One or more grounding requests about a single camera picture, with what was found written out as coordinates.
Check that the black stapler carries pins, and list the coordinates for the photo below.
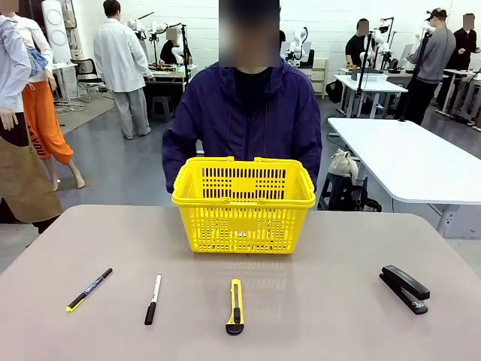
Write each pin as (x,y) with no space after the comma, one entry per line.
(406,286)

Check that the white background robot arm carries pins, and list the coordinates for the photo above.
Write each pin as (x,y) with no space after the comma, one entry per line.
(298,41)

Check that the yellow plastic shopping basket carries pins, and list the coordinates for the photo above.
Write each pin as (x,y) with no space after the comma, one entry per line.
(244,203)

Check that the person in purple jacket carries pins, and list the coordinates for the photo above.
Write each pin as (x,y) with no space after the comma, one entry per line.
(248,124)

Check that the seated person in black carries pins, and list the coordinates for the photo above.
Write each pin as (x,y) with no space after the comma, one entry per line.
(169,49)

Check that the person in white coat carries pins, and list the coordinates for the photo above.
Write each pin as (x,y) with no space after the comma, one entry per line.
(116,56)

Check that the person in black t-shirt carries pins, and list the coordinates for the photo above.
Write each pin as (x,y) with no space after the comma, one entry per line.
(355,47)

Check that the person in grey sweater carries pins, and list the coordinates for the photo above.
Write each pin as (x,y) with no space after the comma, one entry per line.
(436,56)

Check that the person in black jacket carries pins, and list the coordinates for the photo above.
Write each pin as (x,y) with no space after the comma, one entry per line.
(466,45)

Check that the dark plastic stool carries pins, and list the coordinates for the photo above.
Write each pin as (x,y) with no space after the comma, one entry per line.
(340,192)

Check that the beige cloth bag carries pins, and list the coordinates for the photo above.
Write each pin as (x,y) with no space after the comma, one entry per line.
(342,161)

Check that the grey plastic stool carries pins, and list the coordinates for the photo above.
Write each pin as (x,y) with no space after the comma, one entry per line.
(163,107)

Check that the dark workbench desk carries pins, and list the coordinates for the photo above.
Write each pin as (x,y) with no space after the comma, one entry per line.
(169,77)

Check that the yellow utility knife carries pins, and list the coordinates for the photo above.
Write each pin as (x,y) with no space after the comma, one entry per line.
(236,308)

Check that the white drawer cabinet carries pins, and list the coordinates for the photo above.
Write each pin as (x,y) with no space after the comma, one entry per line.
(319,79)

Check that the white marker with black cap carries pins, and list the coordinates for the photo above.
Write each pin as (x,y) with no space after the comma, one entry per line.
(153,299)

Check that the large white table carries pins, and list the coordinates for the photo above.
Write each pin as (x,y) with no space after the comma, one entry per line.
(394,158)

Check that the black tripod pole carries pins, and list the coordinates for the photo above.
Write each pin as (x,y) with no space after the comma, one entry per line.
(413,75)
(362,75)

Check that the small white desk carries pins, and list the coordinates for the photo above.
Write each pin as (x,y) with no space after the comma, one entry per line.
(372,84)

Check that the black yellow-tipped highlighter pen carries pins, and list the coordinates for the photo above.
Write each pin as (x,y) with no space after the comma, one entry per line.
(90,289)

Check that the black office chair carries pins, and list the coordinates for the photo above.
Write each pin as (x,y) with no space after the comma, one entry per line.
(84,75)

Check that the mannequin with orange pants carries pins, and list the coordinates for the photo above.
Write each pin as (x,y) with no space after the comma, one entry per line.
(43,113)

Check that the mannequin with blue shirt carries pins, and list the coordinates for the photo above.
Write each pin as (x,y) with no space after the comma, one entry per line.
(19,169)

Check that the white standing air conditioner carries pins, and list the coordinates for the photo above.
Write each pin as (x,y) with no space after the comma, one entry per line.
(56,30)

